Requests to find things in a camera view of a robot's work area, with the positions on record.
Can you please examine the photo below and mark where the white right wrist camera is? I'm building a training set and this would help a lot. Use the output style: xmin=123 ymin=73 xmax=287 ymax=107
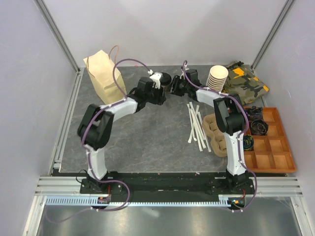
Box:
xmin=180 ymin=65 xmax=189 ymax=79

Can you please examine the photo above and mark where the stack of paper cups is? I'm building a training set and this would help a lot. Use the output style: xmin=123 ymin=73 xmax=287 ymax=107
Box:
xmin=206 ymin=65 xmax=228 ymax=92

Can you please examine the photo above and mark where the white wrapped straw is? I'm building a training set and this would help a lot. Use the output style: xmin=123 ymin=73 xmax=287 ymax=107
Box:
xmin=187 ymin=102 xmax=206 ymax=151
xmin=196 ymin=113 xmax=211 ymax=152
xmin=189 ymin=102 xmax=197 ymax=142
xmin=187 ymin=104 xmax=195 ymax=143
xmin=188 ymin=103 xmax=200 ymax=142

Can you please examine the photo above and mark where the orange compartment tray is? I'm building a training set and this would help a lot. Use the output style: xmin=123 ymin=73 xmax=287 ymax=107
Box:
xmin=244 ymin=107 xmax=296 ymax=174

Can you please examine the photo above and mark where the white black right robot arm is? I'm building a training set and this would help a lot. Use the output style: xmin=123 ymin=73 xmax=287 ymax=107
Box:
xmin=170 ymin=69 xmax=249 ymax=194

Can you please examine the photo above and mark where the black plastic cup lid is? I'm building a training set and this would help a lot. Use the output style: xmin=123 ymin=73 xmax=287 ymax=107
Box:
xmin=160 ymin=73 xmax=172 ymax=86

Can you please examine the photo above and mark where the cardboard cup carrier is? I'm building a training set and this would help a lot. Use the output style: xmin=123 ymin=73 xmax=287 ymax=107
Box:
xmin=202 ymin=114 xmax=227 ymax=157

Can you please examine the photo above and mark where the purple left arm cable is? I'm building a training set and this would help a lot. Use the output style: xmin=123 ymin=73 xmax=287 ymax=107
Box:
xmin=45 ymin=58 xmax=152 ymax=223

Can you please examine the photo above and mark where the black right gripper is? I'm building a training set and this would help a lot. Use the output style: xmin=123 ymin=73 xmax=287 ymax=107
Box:
xmin=165 ymin=75 xmax=189 ymax=97

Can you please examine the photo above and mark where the camouflage fabric cloth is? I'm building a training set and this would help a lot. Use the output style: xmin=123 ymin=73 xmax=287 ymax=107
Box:
xmin=222 ymin=61 xmax=269 ymax=105

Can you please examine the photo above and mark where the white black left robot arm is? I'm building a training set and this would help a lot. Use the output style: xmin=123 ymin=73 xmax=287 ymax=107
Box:
xmin=77 ymin=72 xmax=171 ymax=193

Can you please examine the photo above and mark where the brown paper takeout bag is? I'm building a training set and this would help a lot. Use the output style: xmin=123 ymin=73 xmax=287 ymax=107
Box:
xmin=84 ymin=50 xmax=126 ymax=104

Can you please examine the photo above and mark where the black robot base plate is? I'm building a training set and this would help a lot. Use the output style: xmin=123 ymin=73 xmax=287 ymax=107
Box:
xmin=80 ymin=172 xmax=255 ymax=195

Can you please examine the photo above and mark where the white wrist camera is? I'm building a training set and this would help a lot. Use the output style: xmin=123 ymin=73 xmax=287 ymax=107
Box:
xmin=148 ymin=70 xmax=163 ymax=89
xmin=180 ymin=65 xmax=189 ymax=79

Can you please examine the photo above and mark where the white slotted cable duct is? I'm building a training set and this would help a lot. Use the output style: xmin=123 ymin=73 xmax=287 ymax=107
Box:
xmin=46 ymin=196 xmax=241 ymax=207

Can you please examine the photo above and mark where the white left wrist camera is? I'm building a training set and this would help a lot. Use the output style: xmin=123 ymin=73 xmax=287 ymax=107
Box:
xmin=148 ymin=70 xmax=163 ymax=89

